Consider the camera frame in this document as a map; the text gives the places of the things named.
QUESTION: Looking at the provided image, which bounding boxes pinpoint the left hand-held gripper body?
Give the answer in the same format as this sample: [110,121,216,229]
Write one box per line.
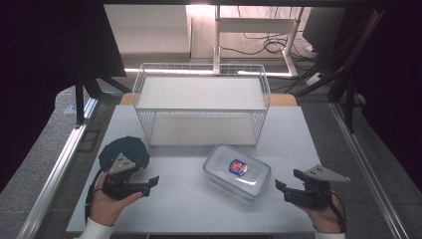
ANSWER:
[101,152,145,201]

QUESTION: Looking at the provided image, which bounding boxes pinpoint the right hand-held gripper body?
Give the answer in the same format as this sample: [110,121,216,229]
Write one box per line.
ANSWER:
[284,164,351,210]

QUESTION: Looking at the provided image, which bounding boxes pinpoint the dark teal round lid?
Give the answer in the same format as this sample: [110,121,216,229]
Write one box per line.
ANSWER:
[98,135,151,172]

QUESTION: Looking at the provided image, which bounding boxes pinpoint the clear rectangular food container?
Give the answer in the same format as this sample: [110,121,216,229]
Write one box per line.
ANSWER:
[202,142,273,203]

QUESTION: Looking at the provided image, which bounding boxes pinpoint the white wire shelf rack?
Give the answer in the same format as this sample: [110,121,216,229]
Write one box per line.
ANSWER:
[131,62,272,148]

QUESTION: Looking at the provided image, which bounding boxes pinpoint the person's right hand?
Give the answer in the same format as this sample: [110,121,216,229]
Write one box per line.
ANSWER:
[297,190,344,234]

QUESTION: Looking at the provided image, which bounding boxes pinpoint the person's left hand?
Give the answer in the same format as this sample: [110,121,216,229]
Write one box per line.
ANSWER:
[89,172,144,228]

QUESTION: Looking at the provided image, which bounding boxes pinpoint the white table board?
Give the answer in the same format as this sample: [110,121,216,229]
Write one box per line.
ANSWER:
[65,105,322,235]

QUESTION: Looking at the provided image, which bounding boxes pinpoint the wooden table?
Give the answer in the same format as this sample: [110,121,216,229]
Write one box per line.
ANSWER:
[118,92,299,108]

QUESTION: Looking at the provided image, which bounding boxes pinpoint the black metal stand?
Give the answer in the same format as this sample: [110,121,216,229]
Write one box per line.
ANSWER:
[74,73,132,129]
[291,7,388,134]

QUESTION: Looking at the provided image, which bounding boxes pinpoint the black curtain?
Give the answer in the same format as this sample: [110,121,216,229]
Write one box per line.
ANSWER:
[0,0,127,194]
[344,0,422,188]

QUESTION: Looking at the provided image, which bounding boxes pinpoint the white cabinet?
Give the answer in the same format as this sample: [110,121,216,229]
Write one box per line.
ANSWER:
[104,4,193,55]

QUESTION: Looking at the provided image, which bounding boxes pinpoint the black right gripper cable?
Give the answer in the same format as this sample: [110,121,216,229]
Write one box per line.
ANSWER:
[329,190,348,234]

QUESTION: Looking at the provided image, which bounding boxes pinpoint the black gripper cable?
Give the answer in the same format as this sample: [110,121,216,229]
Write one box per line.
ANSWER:
[84,165,111,225]
[329,190,348,234]

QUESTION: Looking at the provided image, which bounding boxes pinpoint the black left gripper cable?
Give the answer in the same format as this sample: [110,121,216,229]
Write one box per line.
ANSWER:
[84,165,111,225]

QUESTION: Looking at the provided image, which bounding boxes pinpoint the aluminium rail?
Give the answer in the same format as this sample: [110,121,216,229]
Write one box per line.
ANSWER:
[328,101,411,239]
[15,97,100,239]

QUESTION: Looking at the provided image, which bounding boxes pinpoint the black floor cables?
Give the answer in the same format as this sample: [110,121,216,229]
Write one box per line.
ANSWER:
[218,5,320,63]

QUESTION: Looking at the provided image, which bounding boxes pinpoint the white desk frame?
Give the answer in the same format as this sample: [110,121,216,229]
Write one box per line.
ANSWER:
[212,4,305,79]

